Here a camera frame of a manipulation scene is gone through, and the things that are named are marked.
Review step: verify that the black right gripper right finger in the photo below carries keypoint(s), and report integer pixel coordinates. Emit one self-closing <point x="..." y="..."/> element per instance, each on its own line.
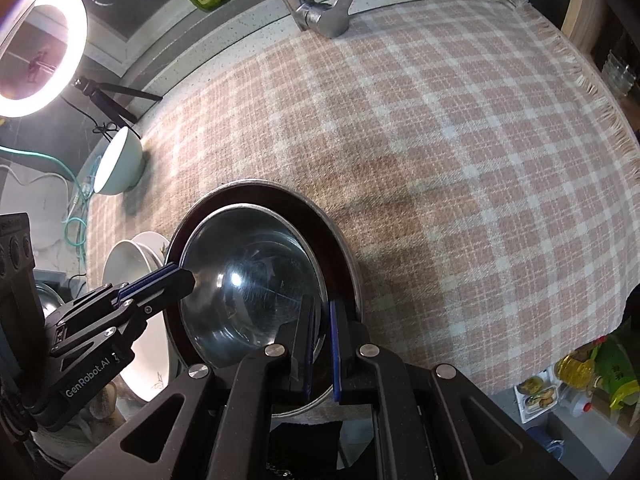
<point x="352" y="382"/>

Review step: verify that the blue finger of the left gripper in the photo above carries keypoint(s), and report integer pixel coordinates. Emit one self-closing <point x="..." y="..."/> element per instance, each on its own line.
<point x="173" y="279"/>

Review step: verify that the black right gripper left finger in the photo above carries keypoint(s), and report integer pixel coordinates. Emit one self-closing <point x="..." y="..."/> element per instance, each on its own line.
<point x="302" y="351"/>

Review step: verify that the white floral plate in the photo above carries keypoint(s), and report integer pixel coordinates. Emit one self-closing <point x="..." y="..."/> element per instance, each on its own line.
<point x="127" y="261"/>

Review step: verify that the small steel bowl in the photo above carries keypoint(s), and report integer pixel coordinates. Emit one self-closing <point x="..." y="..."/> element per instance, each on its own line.
<point x="251" y="269"/>

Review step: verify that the large steel bowl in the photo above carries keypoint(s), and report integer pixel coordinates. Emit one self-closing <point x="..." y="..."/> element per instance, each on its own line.
<point x="337" y="264"/>

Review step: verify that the light blue ceramic bowl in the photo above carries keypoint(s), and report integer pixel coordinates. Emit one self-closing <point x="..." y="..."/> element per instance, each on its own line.
<point x="121" y="165"/>

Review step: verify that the steel kitchen faucet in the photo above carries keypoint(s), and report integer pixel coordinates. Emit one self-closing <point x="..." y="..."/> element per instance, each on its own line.
<point x="328" y="20"/>

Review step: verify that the steel pot lid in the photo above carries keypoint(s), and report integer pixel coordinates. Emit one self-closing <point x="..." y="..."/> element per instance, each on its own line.
<point x="49" y="299"/>

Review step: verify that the white food tray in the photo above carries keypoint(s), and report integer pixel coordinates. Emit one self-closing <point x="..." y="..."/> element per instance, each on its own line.
<point x="536" y="395"/>

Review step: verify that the black mini tripod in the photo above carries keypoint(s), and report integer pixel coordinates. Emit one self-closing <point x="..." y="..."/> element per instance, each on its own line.
<point x="102" y="96"/>

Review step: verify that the yellow oil bottle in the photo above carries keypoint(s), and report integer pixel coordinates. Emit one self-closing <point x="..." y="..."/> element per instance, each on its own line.
<point x="578" y="370"/>

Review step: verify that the pink checked cloth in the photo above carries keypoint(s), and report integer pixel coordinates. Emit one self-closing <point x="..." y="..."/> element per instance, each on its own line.
<point x="484" y="177"/>

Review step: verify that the black left camera box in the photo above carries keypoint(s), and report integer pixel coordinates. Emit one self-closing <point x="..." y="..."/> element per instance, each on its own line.
<point x="18" y="292"/>

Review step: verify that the white ring light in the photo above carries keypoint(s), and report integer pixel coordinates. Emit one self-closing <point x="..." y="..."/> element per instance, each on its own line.
<point x="41" y="55"/>

